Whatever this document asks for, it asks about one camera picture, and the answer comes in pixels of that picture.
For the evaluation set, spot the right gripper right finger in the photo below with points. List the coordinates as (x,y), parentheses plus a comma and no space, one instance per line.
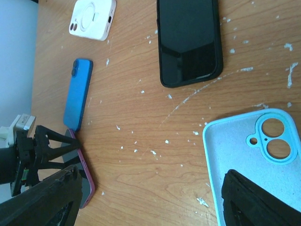
(247,204)

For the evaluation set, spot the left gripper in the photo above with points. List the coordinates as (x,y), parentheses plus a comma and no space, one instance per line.
(49,148)

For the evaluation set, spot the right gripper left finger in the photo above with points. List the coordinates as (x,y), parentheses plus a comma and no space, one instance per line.
(53,202)

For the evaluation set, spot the dark red-edged phone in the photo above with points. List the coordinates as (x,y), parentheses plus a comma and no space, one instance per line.
(87,169)

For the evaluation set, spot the light blue phone case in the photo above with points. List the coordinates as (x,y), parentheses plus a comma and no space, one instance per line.
(264,146)

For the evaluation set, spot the blue phone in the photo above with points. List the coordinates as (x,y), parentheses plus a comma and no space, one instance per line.
(77,94)

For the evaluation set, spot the black phone case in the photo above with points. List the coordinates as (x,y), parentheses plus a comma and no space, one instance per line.
(219,47)

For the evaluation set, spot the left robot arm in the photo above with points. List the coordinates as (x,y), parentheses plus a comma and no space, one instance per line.
(8,163)

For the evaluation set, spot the pink phone case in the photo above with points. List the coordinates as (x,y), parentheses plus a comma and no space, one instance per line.
(92,19)

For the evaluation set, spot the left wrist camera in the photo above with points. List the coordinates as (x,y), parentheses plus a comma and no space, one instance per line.
(21,122)

